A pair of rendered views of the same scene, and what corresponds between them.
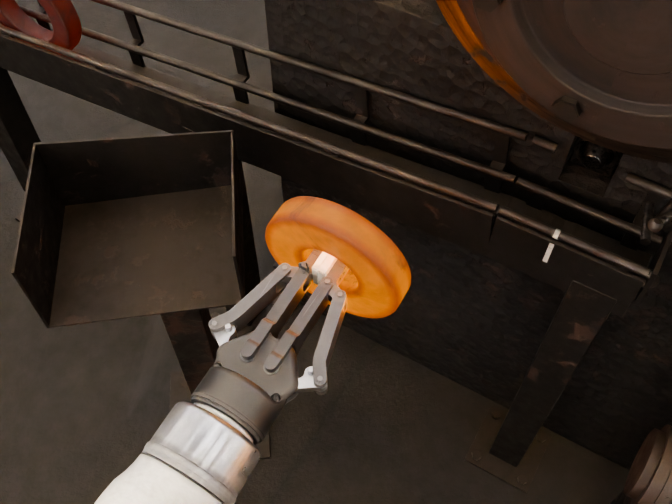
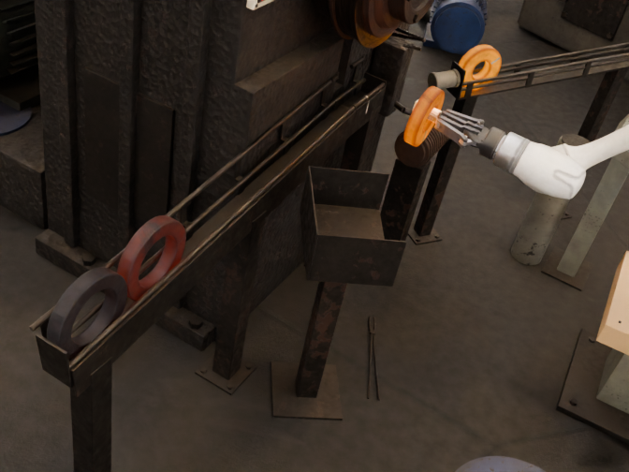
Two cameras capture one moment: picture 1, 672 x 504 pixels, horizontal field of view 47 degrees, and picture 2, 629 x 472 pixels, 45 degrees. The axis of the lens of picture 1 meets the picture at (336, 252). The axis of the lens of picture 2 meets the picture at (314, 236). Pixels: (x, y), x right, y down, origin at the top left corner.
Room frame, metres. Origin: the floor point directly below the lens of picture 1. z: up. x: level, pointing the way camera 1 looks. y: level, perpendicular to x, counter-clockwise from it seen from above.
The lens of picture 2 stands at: (0.85, 1.68, 1.75)
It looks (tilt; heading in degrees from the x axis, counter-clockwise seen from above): 39 degrees down; 263
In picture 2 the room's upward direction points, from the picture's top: 13 degrees clockwise
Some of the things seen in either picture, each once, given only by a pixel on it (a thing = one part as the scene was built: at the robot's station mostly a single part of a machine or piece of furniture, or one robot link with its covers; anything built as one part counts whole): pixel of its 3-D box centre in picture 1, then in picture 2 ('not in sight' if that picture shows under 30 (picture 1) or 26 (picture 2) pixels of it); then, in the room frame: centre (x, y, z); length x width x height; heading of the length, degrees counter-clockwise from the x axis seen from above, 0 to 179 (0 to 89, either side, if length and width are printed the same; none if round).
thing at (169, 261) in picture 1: (178, 331); (327, 310); (0.59, 0.26, 0.36); 0.26 x 0.20 x 0.72; 95
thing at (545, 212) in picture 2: not in sight; (549, 201); (-0.25, -0.55, 0.26); 0.12 x 0.12 x 0.52
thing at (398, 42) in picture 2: not in sight; (387, 75); (0.46, -0.49, 0.68); 0.11 x 0.08 x 0.24; 150
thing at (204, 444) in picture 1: (204, 451); (509, 152); (0.23, 0.11, 0.83); 0.09 x 0.06 x 0.09; 60
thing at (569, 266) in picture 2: not in sight; (600, 205); (-0.41, -0.51, 0.31); 0.24 x 0.16 x 0.62; 60
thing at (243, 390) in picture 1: (250, 381); (482, 139); (0.29, 0.08, 0.83); 0.09 x 0.08 x 0.07; 150
